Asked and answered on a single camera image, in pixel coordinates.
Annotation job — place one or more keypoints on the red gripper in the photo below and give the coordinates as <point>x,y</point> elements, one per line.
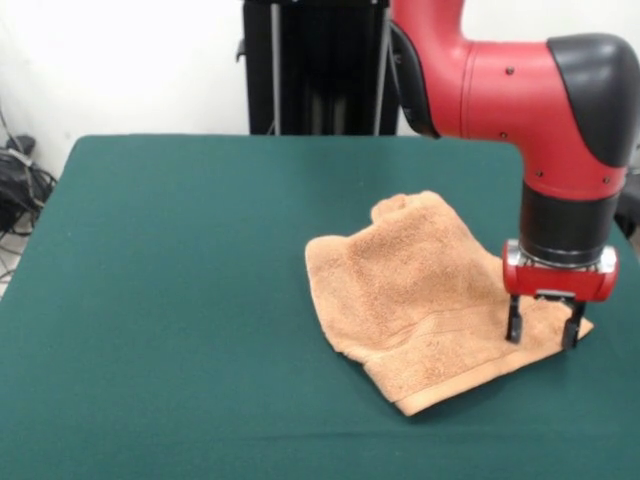
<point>560,282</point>

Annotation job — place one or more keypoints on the tan terry towel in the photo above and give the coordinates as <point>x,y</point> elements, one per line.
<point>400,300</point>

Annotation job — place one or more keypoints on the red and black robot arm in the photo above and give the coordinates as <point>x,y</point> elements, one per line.
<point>500,85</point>

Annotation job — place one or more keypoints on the dark green table cloth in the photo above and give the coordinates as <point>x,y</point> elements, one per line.
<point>125,300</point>

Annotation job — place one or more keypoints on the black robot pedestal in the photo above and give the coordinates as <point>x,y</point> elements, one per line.
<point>325,75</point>

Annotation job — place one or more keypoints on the black pedestal foot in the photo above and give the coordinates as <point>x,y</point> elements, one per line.
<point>22,143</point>

